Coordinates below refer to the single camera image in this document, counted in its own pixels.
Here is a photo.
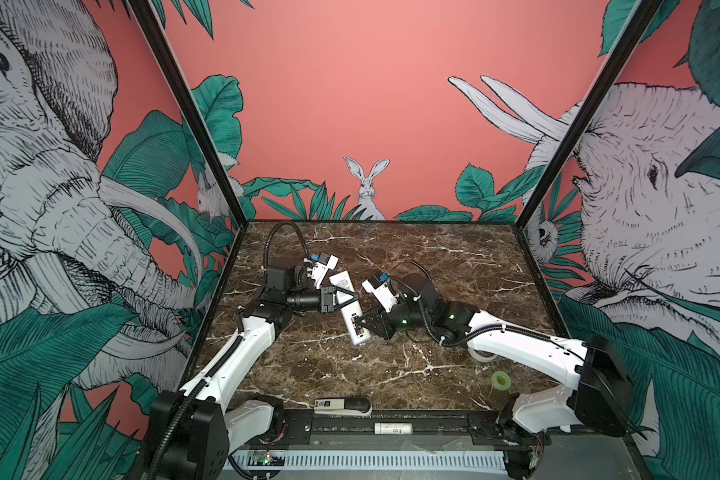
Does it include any green tape roll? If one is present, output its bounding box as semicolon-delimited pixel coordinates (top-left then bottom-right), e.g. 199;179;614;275
490;370;512;391

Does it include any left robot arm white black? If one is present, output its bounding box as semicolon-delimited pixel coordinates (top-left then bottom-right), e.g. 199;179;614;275
129;256;338;479

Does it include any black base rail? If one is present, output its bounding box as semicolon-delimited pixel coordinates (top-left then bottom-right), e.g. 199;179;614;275
239;409;628;448

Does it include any white remote control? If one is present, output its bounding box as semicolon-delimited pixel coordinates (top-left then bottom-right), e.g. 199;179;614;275
329;271;371;346

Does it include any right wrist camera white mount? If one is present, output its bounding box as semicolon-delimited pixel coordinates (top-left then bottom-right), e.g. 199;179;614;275
362;272;398;313

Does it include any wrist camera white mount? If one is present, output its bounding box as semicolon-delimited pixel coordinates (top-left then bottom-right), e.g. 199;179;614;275
305;252;338;289
362;272;398;313

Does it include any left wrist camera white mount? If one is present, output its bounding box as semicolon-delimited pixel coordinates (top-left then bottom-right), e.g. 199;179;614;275
305;252;338;289

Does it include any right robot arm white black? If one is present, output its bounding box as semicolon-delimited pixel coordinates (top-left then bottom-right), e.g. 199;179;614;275
346;274;636;437

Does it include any white slotted cable duct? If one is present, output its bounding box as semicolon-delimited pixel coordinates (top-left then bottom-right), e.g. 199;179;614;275
232;450;507;474

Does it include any black and white stapler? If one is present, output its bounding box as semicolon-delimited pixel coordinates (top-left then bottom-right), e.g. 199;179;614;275
313;397;372;417

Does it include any white tape roll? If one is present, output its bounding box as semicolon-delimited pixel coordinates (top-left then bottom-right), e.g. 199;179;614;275
467;348;498;363

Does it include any white label tube on rail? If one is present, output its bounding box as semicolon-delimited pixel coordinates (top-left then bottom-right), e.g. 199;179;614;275
374;422;413;435

